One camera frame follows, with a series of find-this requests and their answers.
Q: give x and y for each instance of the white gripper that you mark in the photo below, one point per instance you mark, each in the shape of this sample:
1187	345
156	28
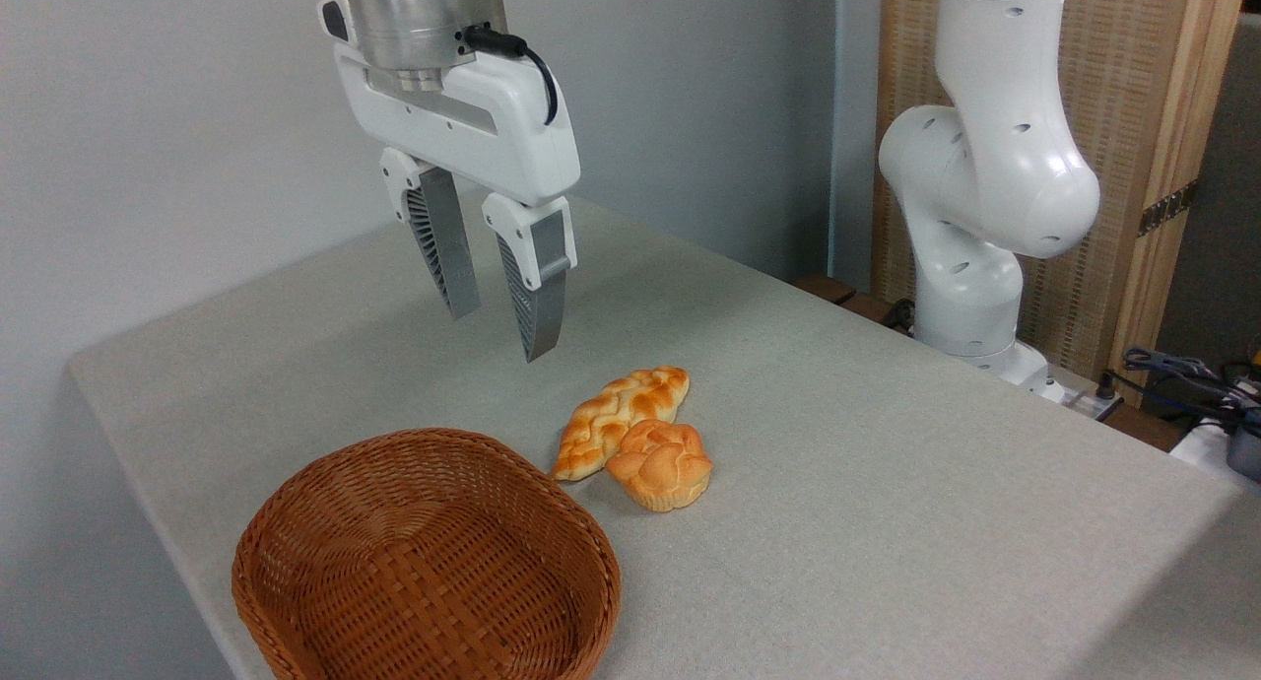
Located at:
493	118

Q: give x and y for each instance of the round knotted bread roll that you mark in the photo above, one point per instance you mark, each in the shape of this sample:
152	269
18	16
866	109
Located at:
660	463

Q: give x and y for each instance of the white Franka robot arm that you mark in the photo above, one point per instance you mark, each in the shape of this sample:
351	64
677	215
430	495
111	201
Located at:
995	168

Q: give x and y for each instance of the long braided bread loaf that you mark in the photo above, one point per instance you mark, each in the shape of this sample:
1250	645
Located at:
616	409

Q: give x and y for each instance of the brown wicker basket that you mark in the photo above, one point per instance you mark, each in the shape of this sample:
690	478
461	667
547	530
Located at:
325	562

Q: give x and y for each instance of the brown wooden base board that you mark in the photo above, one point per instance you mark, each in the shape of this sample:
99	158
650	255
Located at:
832	289

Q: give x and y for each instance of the grey tablecloth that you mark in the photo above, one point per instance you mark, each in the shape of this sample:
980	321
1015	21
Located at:
837	562

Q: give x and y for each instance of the white power strip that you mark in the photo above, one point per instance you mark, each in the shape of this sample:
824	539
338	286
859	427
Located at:
1084	400

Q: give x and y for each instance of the dark grey partition panel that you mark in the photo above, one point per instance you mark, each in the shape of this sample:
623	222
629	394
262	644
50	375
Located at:
1222	217

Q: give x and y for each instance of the dark metal hinge bracket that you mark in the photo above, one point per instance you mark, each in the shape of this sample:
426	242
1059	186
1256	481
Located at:
1167	208

